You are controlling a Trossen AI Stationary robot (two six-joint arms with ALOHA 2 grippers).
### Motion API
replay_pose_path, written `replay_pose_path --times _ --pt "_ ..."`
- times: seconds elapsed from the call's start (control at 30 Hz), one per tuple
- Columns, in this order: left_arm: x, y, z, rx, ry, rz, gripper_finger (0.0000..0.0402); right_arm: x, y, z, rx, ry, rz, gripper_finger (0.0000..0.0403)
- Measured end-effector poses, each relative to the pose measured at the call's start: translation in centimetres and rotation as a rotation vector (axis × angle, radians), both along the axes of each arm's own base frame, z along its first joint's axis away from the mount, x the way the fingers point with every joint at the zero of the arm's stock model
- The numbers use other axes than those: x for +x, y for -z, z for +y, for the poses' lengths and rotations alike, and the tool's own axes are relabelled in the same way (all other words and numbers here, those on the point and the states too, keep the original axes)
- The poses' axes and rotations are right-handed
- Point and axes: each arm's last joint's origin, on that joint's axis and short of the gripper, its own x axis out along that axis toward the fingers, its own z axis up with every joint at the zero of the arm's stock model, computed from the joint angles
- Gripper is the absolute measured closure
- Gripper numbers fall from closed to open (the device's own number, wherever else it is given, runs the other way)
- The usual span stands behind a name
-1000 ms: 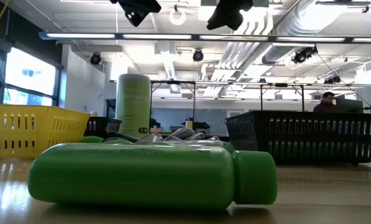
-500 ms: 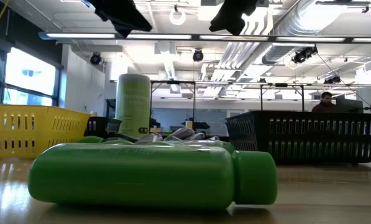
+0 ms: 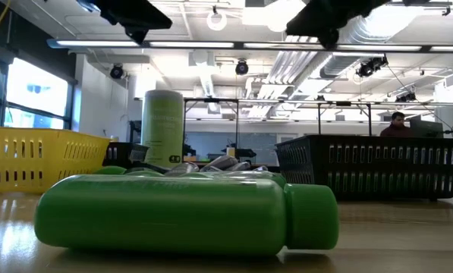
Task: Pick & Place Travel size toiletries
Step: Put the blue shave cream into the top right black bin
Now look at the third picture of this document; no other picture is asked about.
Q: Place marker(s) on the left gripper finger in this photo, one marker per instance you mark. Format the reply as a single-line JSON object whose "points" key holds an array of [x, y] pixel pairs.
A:
{"points": [[150, 24], [146, 10]]}

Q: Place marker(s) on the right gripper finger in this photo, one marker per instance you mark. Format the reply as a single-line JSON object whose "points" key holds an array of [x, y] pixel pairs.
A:
{"points": [[317, 13], [317, 29]]}

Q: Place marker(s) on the green travel bottle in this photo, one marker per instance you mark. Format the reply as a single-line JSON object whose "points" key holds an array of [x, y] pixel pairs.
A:
{"points": [[144, 173], [165, 216], [233, 179], [110, 170]]}

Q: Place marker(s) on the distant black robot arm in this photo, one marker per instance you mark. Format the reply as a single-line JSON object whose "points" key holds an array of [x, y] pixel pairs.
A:
{"points": [[243, 152]]}

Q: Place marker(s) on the overhead light bar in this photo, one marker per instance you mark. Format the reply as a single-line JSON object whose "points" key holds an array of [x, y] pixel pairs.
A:
{"points": [[211, 44]]}

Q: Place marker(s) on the green white wipes canister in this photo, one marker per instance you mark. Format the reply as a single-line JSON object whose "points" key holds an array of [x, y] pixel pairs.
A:
{"points": [[161, 129]]}

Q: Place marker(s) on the person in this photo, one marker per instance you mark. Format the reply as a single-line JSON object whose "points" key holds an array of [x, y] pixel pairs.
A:
{"points": [[397, 129]]}

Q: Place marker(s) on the black slotted plastic basket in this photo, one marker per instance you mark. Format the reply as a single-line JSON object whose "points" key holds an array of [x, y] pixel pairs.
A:
{"points": [[381, 167], [127, 153]]}

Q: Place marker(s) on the dark computer monitor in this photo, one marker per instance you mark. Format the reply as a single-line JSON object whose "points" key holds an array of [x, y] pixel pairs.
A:
{"points": [[427, 129]]}

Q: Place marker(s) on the dark grey deodorant stick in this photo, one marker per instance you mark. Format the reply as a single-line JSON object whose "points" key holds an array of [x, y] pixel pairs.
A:
{"points": [[241, 166]]}

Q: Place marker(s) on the yellow slotted plastic basket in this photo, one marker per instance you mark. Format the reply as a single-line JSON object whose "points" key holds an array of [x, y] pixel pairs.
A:
{"points": [[29, 159]]}

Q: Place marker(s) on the black camera cluster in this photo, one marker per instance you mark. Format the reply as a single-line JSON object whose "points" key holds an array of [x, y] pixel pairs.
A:
{"points": [[406, 97], [370, 66]]}

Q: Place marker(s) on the black workstation frame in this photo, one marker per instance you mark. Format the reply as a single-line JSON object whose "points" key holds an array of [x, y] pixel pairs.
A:
{"points": [[211, 100], [343, 103]]}

